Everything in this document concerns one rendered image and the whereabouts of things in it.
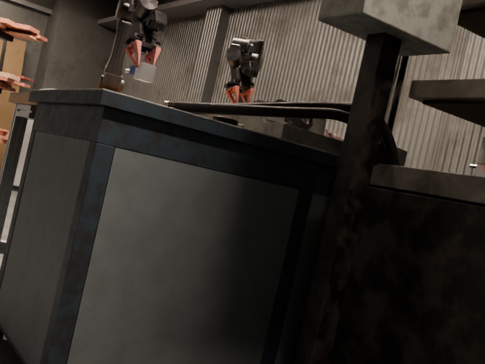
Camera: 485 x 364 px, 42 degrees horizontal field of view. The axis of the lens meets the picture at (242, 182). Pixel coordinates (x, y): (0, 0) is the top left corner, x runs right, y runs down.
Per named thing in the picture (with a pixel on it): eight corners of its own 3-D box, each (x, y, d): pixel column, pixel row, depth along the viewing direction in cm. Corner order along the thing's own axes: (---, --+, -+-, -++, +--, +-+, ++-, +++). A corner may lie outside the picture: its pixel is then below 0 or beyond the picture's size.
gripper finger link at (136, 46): (156, 66, 199) (154, 40, 203) (138, 59, 195) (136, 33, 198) (143, 76, 204) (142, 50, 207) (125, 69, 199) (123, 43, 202)
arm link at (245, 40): (251, 40, 247) (265, 40, 276) (229, 36, 248) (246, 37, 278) (246, 71, 250) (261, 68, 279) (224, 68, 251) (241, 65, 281)
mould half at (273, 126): (202, 133, 238) (210, 98, 238) (258, 149, 252) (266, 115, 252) (279, 142, 196) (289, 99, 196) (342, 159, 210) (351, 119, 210)
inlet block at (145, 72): (118, 76, 206) (121, 60, 206) (130, 81, 210) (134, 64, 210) (138, 79, 197) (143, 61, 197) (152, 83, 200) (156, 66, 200)
